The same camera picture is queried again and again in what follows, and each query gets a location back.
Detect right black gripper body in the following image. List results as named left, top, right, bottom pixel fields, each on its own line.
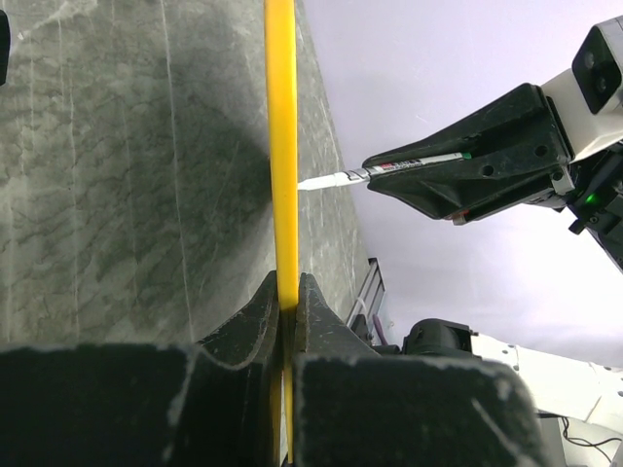
left=551, top=141, right=622, bottom=269

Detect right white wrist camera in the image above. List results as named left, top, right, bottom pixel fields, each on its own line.
left=541, top=17, right=622, bottom=162

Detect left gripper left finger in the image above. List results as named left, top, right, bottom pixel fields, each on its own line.
left=1, top=273, right=280, bottom=466

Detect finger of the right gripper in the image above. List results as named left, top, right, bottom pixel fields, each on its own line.
left=362, top=83, right=572, bottom=167
left=369, top=155, right=574, bottom=224

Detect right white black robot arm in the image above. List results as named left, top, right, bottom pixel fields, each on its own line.
left=364, top=72, right=622, bottom=432

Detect yellow framed whiteboard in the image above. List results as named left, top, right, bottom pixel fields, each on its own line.
left=264, top=0, right=299, bottom=466

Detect white green whiteboard marker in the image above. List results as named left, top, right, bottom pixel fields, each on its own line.
left=298, top=153, right=471, bottom=192

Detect aluminium extrusion rail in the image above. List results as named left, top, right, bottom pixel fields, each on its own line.
left=346, top=258, right=386, bottom=346

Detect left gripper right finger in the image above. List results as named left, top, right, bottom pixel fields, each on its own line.
left=292, top=273, right=545, bottom=466

